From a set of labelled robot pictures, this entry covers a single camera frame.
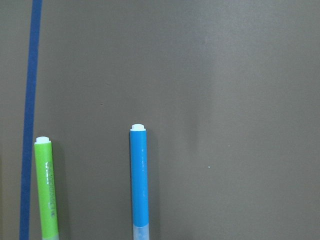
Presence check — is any blue highlighter pen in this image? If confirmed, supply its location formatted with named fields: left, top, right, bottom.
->
left=129, top=123, right=150, bottom=240

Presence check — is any green highlighter pen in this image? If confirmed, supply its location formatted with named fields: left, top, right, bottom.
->
left=34, top=136, right=60, bottom=240

